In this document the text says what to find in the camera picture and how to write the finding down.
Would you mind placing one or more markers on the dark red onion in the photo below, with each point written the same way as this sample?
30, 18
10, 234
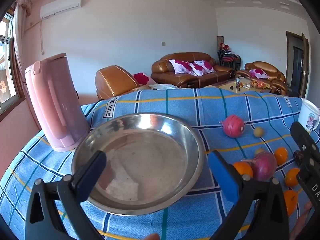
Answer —
263, 167

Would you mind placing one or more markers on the stacked dark chairs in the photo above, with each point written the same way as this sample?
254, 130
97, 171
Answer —
228, 58

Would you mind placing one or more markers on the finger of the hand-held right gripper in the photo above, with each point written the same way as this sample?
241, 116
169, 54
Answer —
310, 142

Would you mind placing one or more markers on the tall brown vase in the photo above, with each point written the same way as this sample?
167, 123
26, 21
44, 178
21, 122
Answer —
220, 41

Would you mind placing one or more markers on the brown leather single sofa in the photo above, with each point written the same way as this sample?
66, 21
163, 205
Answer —
272, 72

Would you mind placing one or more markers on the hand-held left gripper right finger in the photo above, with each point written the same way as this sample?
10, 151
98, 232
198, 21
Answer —
222, 175

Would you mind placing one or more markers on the wooden door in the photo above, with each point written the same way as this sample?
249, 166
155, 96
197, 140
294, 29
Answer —
305, 62

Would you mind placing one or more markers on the tan longan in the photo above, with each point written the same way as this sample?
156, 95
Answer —
258, 132
259, 151

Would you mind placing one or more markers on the white cloth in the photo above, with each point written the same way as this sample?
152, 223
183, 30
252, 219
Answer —
162, 86

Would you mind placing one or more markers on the pink curtain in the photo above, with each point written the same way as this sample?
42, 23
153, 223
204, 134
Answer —
21, 25

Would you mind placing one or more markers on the white cartoon print cup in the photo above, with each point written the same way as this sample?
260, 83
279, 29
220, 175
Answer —
308, 115

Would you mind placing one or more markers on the tan leather armchair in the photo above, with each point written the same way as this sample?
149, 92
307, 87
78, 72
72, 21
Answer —
112, 80

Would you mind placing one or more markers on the white red floral pillow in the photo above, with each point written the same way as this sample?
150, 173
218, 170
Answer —
181, 66
202, 67
257, 73

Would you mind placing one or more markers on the white air conditioner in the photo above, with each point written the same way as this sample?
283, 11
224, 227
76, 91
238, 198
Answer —
61, 6

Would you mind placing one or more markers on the stainless steel bowl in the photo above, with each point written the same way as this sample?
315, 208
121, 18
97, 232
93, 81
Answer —
150, 155

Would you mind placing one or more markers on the coffee table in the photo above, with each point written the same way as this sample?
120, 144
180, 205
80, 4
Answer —
225, 85

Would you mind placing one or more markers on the pile of snacks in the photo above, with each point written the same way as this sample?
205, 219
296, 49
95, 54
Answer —
257, 83

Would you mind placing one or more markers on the pink red onion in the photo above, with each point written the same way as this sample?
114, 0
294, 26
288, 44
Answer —
232, 126

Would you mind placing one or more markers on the air conditioner pipe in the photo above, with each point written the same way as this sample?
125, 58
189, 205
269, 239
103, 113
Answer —
41, 37

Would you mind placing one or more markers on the window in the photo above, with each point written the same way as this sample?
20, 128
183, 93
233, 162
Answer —
7, 62

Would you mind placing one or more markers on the person's left hand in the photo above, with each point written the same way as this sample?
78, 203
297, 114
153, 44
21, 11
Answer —
151, 237

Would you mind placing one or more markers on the blue plaid blanket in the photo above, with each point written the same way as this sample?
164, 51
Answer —
175, 105

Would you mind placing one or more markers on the large orange mandarin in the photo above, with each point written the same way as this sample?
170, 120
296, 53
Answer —
241, 168
290, 202

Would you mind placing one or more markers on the pink electric kettle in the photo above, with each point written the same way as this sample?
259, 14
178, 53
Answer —
55, 100

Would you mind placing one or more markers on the person's right hand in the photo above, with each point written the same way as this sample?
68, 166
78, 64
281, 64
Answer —
301, 227

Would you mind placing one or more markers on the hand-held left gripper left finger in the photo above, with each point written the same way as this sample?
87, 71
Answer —
92, 170

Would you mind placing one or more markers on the small orange mandarin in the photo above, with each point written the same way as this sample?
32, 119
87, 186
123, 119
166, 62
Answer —
291, 177
280, 155

